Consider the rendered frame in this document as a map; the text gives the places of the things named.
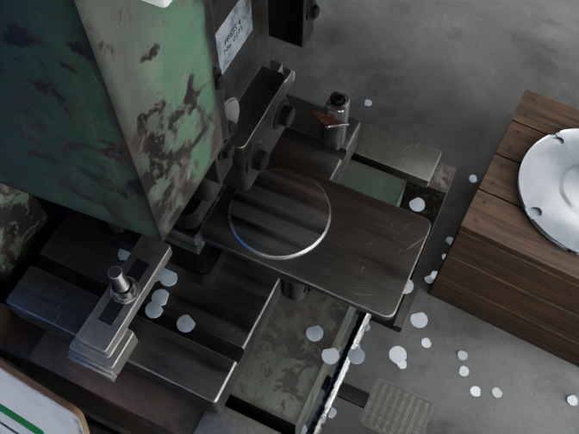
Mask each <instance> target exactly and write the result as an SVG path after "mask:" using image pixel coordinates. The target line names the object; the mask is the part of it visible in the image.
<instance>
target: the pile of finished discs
mask: <svg viewBox="0 0 579 434"><path fill-rule="evenodd" d="M517 188H518V194H519V198H520V203H521V206H522V207H523V209H524V211H525V213H526V216H527V217H528V219H529V220H530V221H531V222H532V224H533V225H534V226H535V227H536V228H537V229H538V230H539V231H540V232H541V233H542V234H543V235H544V236H545V237H546V238H547V239H549V240H550V241H551V242H552V243H553V244H555V245H557V246H559V247H560V248H562V249H564V250H566V251H567V250H568V249H570V250H571V253H573V254H576V255H578V256H579V128H573V129H566V130H562V131H560V132H559V133H556V134H555V135H547V136H545V137H544V138H542V139H540V140H539V141H538V142H536V143H535V144H534V145H533V146H532V147H531V148H530V149H529V151H528V152H527V153H526V155H525V157H524V158H523V160H522V162H521V165H520V169H519V173H518V179H517Z"/></svg>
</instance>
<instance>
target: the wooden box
mask: <svg viewBox="0 0 579 434"><path fill-rule="evenodd" d="M573 128H579V110H578V109H576V108H572V107H570V106H568V105H565V104H563V103H560V102H557V101H555V100H552V99H550V98H548V97H546V96H542V95H540V94H538V93H535V92H533V91H530V90H526V92H525V94H524V95H523V97H522V99H521V101H520V104H519V106H518V108H517V109H516V111H515V113H514V116H513V118H512V120H511V121H510V123H509V125H508V128H507V131H506V132H505V134H504V136H503V138H502V140H501V143H500V144H499V146H498V148H497V150H496V152H495V155H494V157H493V158H492V160H491V162H490V165H489V167H488V169H487V171H486V173H485V175H484V177H483V179H482V181H481V183H480V185H479V187H478V189H477V191H476V193H475V195H474V197H473V199H472V202H471V204H470V206H469V208H468V210H467V212H466V214H465V216H464V218H463V220H462V222H461V224H460V226H459V228H458V231H457V233H456V235H455V237H454V239H453V241H452V242H451V246H450V248H449V250H448V252H447V253H446V255H445V259H444V261H443V263H442V264H441V266H440V268H439V271H438V273H437V275H436V277H435V279H434V281H433V284H432V287H431V289H430V292H429V294H430V295H432V296H434V297H436V298H438V299H440V300H442V301H444V302H446V303H448V304H450V305H452V306H454V307H457V308H459V309H461V310H463V311H465V312H466V313H469V314H471V315H473V316H475V317H477V318H479V319H481V320H483V321H485V322H487V323H489V324H491V325H493V326H496V327H498V328H500V329H502V330H503V331H505V332H508V333H510V334H512V335H514V336H515V337H517V338H520V339H522V340H524V341H526V342H527V343H530V344H533V345H535V346H537V347H539V348H540V349H542V350H545V351H547V352H549V353H551V354H552V355H554V356H556V357H559V358H561V359H563V360H564V361H567V362H569V363H572V364H574V365H576V366H577V367H579V256H578V255H576V254H573V253H571V250H570V249H568V250H567V251H566V250H564V249H562V248H560V247H559V246H557V245H555V244H553V243H552V242H551V241H550V240H549V239H547V238H546V237H545V236H544V235H543V234H542V233H541V232H540V231H539V230H538V229H537V228H536V227H535V226H534V225H533V224H532V222H531V221H530V220H529V219H528V217H527V216H526V213H525V211H524V209H523V207H522V206H521V203H520V198H519V194H518V188H517V179H518V173H519V169H520V165H521V162H522V160H523V158H524V157H525V155H526V153H527V152H528V151H529V149H530V148H531V147H532V146H533V145H534V144H535V143H536V142H538V141H539V140H541V139H542V138H544V137H545V136H547V135H555V134H556V133H559V132H560V131H562V130H566V129H573Z"/></svg>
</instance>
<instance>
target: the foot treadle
mask: <svg viewBox="0 0 579 434"><path fill-rule="evenodd" d="M330 380H331V376H329V375H327V376H326V378H325V381H324V382H323V384H322V386H321V390H323V391H326V389H327V385H328V383H329V382H330ZM337 397H339V398H341V399H343V400H346V401H348V402H351V403H352V404H354V405H356V406H360V407H362V408H363V409H364V411H363V413H362V415H361V418H360V424H361V425H362V426H363V427H365V428H367V429H369V430H371V431H374V432H376V433H378V434H423V433H424V430H425V428H426V424H427V421H428V419H429V417H430V414H431V411H432V409H433V403H432V402H431V401H430V400H428V399H425V398H423V397H421V396H419V395H418V394H414V393H412V392H410V391H408V390H406V389H404V388H402V387H399V386H396V385H395V384H393V383H391V382H389V381H385V380H384V379H378V380H376V382H375V384H374V387H373V388H372V390H371V393H370V394H368V393H366V392H365V391H363V390H360V389H358V388H356V387H353V386H351V385H349V384H347V383H344V382H342V385H341V387H340V389H339V392H338V394H337Z"/></svg>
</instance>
